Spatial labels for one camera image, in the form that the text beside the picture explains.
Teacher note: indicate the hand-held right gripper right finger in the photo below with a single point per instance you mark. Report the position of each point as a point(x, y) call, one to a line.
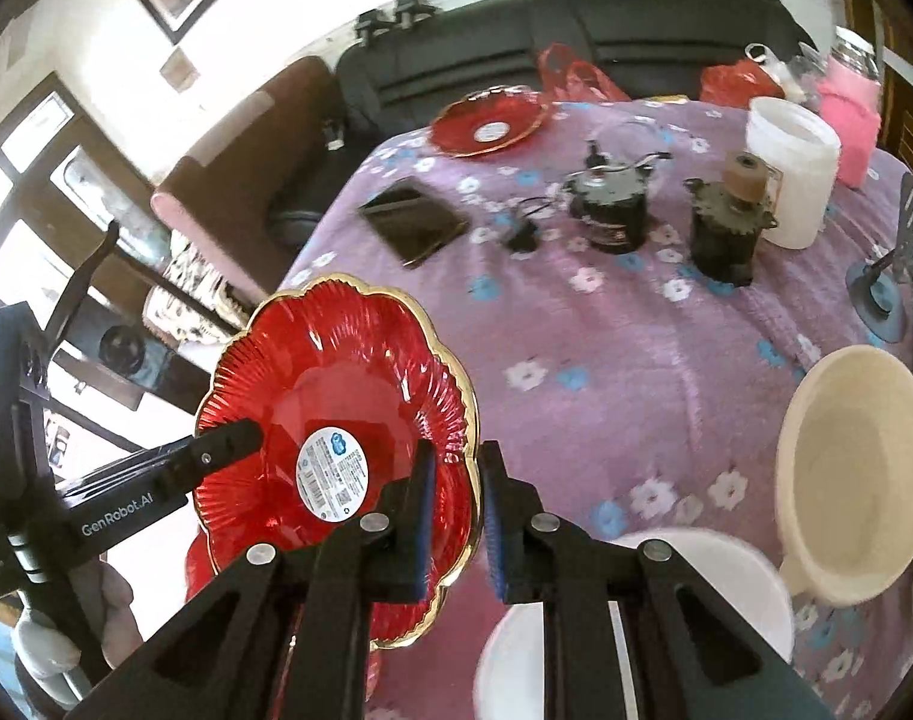
point(494, 540)

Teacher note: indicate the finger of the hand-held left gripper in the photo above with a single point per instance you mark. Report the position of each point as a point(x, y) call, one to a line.
point(223, 448)

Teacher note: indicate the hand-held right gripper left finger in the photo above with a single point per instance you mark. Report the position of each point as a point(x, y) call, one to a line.
point(428, 525)

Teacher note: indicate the red glass plate gold rim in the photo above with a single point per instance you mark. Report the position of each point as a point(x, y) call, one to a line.
point(196, 566)
point(464, 127)
point(329, 360)

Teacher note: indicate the cream paper bowl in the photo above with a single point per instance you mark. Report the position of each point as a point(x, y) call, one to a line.
point(854, 480)

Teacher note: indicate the person's left hand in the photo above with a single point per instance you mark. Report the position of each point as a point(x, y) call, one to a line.
point(118, 607)

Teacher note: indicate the patterned cushion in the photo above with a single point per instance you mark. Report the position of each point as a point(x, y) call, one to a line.
point(182, 277)

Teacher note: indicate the purple floral table cloth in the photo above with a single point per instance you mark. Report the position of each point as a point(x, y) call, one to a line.
point(614, 360)

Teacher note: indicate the brown armchair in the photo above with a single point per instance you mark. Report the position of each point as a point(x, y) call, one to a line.
point(261, 165)

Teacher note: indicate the black smartphone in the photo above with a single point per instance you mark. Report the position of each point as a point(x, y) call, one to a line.
point(411, 221)

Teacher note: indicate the small black adapter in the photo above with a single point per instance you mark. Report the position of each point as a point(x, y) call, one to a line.
point(521, 238)

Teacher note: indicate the small black bottle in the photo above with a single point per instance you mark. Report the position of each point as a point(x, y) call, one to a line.
point(334, 133)

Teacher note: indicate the dark jar with cork lid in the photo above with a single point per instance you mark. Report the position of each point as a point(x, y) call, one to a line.
point(722, 240)

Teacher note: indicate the wooden glass door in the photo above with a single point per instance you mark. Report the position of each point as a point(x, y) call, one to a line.
point(55, 94)

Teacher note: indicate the white plastic tub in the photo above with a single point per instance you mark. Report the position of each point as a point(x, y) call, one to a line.
point(797, 180)

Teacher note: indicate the red plastic bag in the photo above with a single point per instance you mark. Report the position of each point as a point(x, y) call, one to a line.
point(576, 75)
point(734, 82)

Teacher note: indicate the small black device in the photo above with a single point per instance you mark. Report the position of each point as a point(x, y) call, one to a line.
point(415, 9)

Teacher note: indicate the black leather sofa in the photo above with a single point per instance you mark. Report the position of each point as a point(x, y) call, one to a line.
point(501, 37)

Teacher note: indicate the pink jar with clear lid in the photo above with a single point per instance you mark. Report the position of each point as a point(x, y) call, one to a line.
point(850, 120)

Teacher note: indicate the clear plastic bag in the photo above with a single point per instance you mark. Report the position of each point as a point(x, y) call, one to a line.
point(790, 71)

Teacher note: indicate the small wall plaque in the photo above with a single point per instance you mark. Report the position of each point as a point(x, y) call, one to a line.
point(178, 69)

